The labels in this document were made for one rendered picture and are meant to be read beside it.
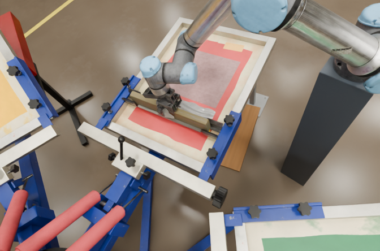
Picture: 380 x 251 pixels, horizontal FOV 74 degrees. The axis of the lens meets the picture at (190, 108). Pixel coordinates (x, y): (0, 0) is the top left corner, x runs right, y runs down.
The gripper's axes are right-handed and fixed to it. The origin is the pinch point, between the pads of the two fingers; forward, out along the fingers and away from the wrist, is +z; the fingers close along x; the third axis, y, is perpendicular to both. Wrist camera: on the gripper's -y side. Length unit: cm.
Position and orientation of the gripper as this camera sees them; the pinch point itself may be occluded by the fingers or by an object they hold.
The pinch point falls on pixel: (169, 112)
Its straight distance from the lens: 117.3
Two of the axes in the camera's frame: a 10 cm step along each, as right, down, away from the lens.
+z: 1.8, 5.1, 8.4
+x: 4.7, -8.0, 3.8
